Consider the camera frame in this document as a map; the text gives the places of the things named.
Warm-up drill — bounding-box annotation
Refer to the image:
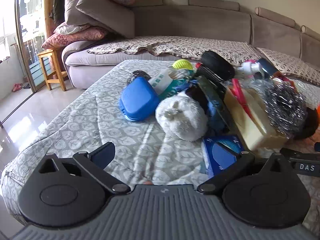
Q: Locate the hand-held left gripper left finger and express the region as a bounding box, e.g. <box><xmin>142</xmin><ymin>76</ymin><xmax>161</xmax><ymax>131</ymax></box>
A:
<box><xmin>37</xmin><ymin>142</ymin><xmax>131</xmax><ymax>195</ymax></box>

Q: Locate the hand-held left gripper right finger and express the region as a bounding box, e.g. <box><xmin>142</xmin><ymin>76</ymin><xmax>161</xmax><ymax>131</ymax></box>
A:
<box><xmin>197</xmin><ymin>151</ymin><xmax>293</xmax><ymax>195</ymax></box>

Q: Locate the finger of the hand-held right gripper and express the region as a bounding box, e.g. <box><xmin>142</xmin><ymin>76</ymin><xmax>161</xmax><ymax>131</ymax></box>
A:
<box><xmin>279</xmin><ymin>147</ymin><xmax>320</xmax><ymax>161</ymax></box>

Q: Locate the orange cardboard box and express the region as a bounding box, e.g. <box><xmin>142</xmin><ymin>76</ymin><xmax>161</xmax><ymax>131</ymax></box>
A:
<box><xmin>314</xmin><ymin>104</ymin><xmax>320</xmax><ymax>153</ymax></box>

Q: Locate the blue cardboard box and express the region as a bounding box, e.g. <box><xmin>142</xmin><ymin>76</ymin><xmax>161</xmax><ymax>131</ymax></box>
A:
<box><xmin>201</xmin><ymin>135</ymin><xmax>246</xmax><ymax>177</ymax></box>

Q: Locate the black round object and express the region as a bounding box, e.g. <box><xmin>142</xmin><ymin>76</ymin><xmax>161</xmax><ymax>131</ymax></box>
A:
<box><xmin>292</xmin><ymin>107</ymin><xmax>320</xmax><ymax>141</ymax></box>

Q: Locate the beige box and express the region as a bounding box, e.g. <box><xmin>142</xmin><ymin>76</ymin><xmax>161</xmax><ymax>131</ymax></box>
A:
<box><xmin>223</xmin><ymin>86</ymin><xmax>288</xmax><ymax>151</ymax></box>

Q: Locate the large steel wool scrubber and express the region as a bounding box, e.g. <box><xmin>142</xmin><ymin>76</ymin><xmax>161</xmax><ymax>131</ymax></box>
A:
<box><xmin>264</xmin><ymin>83</ymin><xmax>308</xmax><ymax>139</ymax></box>

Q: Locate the blue plastic case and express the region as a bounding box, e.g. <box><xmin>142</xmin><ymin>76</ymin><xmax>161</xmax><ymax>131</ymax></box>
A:
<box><xmin>119</xmin><ymin>76</ymin><xmax>160</xmax><ymax>122</ymax></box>

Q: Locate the white fluffy cloth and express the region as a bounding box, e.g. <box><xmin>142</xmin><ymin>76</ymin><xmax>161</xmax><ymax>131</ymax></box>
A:
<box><xmin>155</xmin><ymin>91</ymin><xmax>209</xmax><ymax>142</ymax></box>

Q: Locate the black flat case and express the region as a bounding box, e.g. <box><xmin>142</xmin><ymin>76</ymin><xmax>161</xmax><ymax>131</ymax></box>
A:
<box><xmin>192</xmin><ymin>66</ymin><xmax>236</xmax><ymax>133</ymax></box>

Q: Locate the red plastic strip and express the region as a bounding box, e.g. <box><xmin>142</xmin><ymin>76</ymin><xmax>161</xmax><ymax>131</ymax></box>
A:
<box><xmin>231</xmin><ymin>78</ymin><xmax>253</xmax><ymax>117</ymax></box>

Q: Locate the clear plastic bag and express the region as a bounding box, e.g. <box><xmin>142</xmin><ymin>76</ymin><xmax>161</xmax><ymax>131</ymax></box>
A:
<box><xmin>235</xmin><ymin>72</ymin><xmax>298</xmax><ymax>93</ymax></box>

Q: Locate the small steel wool scrubber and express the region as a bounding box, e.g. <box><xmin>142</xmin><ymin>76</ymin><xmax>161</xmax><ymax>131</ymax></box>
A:
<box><xmin>126</xmin><ymin>70</ymin><xmax>152</xmax><ymax>85</ymax></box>

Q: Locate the narrow speckled lace sofa cover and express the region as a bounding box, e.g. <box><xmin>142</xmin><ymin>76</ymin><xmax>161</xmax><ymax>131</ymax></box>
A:
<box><xmin>256</xmin><ymin>47</ymin><xmax>320</xmax><ymax>85</ymax></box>

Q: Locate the dark blue can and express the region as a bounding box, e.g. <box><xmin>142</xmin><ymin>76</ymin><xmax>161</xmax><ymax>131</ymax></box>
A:
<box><xmin>257</xmin><ymin>58</ymin><xmax>279</xmax><ymax>77</ymax></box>

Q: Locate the white tube with green label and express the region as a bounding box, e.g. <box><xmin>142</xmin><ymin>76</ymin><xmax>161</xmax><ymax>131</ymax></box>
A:
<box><xmin>147</xmin><ymin>67</ymin><xmax>181</xmax><ymax>93</ymax></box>

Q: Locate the teal packet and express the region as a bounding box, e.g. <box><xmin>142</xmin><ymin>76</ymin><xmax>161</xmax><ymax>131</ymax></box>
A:
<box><xmin>160</xmin><ymin>78</ymin><xmax>191</xmax><ymax>101</ymax></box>

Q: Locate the white spray bottle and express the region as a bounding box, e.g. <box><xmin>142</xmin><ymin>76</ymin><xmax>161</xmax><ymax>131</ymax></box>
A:
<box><xmin>241</xmin><ymin>61</ymin><xmax>263</xmax><ymax>77</ymax></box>

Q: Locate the wooden stool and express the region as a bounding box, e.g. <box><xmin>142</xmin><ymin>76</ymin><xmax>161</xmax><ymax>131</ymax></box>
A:
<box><xmin>37</xmin><ymin>48</ymin><xmax>68</xmax><ymax>92</ymax></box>

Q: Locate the black round case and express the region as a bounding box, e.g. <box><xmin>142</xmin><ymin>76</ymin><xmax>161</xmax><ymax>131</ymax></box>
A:
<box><xmin>201</xmin><ymin>50</ymin><xmax>236</xmax><ymax>82</ymax></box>

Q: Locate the yellow-green spiky ball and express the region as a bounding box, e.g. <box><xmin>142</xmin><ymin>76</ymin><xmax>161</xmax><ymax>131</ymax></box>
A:
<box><xmin>173</xmin><ymin>59</ymin><xmax>194</xmax><ymax>71</ymax></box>

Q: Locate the pale pink pillow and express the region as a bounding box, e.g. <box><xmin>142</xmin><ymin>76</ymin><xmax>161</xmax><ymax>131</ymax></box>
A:
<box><xmin>53</xmin><ymin>22</ymin><xmax>91</xmax><ymax>35</ymax></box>

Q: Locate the wide speckled lace sofa cover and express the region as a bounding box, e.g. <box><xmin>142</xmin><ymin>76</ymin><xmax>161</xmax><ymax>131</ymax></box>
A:
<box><xmin>87</xmin><ymin>35</ymin><xmax>265</xmax><ymax>67</ymax></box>

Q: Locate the large grey sofa cushion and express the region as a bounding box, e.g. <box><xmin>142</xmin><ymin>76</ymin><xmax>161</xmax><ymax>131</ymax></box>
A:
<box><xmin>76</xmin><ymin>0</ymin><xmax>135</xmax><ymax>39</ymax></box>

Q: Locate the small grey sofa cushion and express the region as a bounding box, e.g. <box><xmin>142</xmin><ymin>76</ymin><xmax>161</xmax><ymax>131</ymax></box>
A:
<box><xmin>64</xmin><ymin>0</ymin><xmax>105</xmax><ymax>28</ymax></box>

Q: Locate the grey sectional sofa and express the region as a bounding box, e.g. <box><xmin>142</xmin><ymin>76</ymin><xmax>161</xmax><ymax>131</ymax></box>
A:
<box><xmin>61</xmin><ymin>0</ymin><xmax>320</xmax><ymax>90</ymax></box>

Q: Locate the sliding glass door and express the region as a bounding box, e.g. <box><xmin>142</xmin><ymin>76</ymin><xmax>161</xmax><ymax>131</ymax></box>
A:
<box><xmin>0</xmin><ymin>0</ymin><xmax>50</xmax><ymax>93</ymax></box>

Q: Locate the dark hanging cloth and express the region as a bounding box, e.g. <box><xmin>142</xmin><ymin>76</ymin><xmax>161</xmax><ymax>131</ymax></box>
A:
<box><xmin>49</xmin><ymin>0</ymin><xmax>64</xmax><ymax>26</ymax></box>

